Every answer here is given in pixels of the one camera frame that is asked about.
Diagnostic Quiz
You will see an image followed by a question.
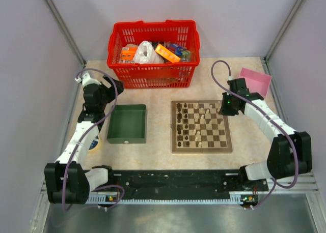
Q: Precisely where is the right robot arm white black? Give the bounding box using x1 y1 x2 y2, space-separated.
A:
220 78 312 190

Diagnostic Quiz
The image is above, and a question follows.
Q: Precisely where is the aluminium frame rail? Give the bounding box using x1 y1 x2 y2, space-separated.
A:
42 173 319 193

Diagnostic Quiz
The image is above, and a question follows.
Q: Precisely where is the tape roll blue label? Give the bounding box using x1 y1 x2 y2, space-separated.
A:
89 135 101 152

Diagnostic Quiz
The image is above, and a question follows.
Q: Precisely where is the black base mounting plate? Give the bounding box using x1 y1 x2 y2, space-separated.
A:
103 169 268 199

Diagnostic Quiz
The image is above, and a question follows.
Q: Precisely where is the pink open box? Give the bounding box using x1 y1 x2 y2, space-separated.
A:
239 68 272 98

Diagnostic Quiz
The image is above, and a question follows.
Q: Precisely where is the wooden chess board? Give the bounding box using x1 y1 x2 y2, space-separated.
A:
170 100 233 154

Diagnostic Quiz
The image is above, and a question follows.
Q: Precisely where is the orange white packet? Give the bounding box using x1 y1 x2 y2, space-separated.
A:
119 47 138 64

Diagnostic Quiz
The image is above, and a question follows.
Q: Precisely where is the grey slotted cable duct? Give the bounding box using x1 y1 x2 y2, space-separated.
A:
86 192 258 207

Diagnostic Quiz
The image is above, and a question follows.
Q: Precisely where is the white plastic bag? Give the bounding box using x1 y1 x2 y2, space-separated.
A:
133 41 164 64

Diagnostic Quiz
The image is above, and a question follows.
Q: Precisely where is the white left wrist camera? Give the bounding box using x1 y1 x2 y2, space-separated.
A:
74 73 101 86

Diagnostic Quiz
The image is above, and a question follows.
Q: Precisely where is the green plastic tray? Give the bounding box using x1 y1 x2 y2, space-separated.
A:
106 104 147 144

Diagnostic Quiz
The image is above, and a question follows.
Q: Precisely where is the orange box in basket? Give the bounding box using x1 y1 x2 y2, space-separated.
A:
155 44 181 63

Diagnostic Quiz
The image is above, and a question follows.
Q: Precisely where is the blue snack packet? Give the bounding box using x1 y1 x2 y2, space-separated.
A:
168 43 186 58

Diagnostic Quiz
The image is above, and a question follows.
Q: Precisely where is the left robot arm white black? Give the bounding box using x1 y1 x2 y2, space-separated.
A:
44 77 124 204

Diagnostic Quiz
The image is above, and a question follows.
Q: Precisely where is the red plastic shopping basket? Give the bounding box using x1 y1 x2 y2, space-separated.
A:
106 20 200 89

